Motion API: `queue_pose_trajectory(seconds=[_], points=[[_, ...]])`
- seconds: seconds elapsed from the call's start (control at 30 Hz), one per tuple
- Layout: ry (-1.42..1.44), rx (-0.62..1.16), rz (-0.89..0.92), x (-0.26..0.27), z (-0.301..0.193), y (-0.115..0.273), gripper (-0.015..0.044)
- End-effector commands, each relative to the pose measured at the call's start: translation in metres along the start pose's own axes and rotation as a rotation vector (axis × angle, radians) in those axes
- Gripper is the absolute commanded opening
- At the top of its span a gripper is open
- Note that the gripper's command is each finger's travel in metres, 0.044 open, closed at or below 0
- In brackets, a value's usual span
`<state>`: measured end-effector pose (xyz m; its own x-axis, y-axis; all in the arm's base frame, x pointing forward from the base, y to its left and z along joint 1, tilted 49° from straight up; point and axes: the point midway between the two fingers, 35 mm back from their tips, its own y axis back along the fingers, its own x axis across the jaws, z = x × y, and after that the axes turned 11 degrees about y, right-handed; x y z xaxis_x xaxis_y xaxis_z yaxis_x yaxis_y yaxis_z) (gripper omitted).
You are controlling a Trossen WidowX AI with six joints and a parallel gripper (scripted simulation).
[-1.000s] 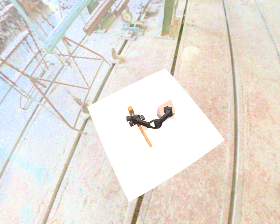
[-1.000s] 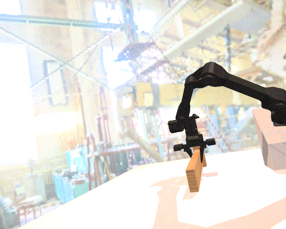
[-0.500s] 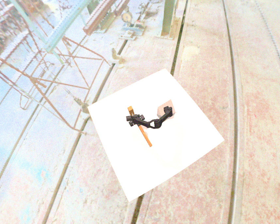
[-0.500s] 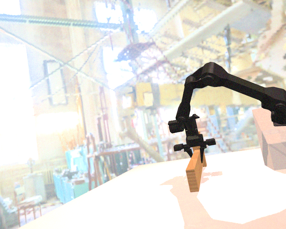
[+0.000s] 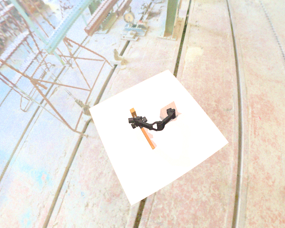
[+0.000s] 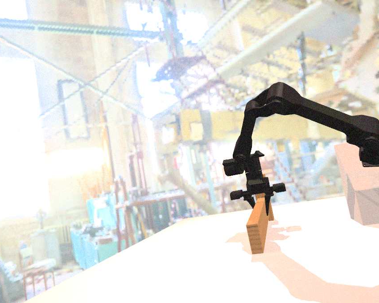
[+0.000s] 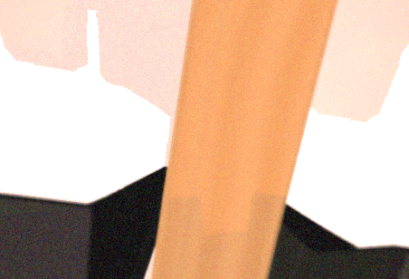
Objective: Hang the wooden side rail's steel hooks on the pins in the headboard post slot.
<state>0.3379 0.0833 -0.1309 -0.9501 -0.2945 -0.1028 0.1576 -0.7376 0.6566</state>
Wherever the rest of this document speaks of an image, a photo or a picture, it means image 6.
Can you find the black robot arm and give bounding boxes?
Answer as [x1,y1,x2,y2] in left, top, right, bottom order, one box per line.
[222,82,379,194]

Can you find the wooden post with slot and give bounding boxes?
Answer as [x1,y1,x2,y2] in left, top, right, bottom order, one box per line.
[255,193,274,221]

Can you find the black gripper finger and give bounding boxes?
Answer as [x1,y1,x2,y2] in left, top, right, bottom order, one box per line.
[244,197,255,208]
[264,194,274,216]

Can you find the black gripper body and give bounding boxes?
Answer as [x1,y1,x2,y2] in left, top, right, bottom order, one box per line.
[230,170,286,200]

